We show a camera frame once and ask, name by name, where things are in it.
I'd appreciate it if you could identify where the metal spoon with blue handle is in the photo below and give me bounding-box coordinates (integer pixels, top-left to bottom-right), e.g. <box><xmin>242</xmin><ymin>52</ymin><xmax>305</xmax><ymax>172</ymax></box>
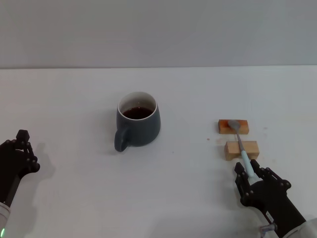
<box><xmin>227</xmin><ymin>119</ymin><xmax>256</xmax><ymax>179</ymax></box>

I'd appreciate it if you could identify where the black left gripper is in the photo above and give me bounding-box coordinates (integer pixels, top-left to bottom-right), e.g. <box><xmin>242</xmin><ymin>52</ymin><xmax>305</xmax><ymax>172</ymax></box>
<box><xmin>0</xmin><ymin>129</ymin><xmax>41</xmax><ymax>206</ymax></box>

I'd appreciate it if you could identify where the dark grey ceramic cup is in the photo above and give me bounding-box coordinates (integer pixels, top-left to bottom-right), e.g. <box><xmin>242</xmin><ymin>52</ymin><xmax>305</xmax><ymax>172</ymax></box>
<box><xmin>113</xmin><ymin>91</ymin><xmax>161</xmax><ymax>152</ymax></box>

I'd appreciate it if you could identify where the dark brown coffee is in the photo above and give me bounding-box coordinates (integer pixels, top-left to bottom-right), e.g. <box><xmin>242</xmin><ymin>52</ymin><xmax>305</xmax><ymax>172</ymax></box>
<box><xmin>121</xmin><ymin>106</ymin><xmax>154</xmax><ymax>120</ymax></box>

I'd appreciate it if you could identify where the reddish stained wooden block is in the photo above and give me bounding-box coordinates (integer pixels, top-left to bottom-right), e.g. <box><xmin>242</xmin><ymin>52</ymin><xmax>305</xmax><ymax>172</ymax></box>
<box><xmin>218</xmin><ymin>119</ymin><xmax>249</xmax><ymax>135</ymax></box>

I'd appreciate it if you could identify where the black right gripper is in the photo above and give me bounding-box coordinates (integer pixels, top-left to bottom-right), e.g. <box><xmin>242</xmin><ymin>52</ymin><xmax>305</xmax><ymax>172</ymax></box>
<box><xmin>234</xmin><ymin>159</ymin><xmax>308</xmax><ymax>231</ymax></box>

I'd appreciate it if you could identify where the grey cable with metal plugs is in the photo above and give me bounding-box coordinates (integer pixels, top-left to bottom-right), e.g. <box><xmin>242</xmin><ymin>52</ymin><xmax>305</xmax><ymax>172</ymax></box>
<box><xmin>259</xmin><ymin>222</ymin><xmax>278</xmax><ymax>235</ymax></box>

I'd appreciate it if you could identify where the pale notched wooden block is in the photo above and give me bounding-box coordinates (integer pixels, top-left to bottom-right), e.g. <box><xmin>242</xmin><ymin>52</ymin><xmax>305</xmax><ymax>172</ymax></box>
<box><xmin>224</xmin><ymin>140</ymin><xmax>260</xmax><ymax>161</ymax></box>

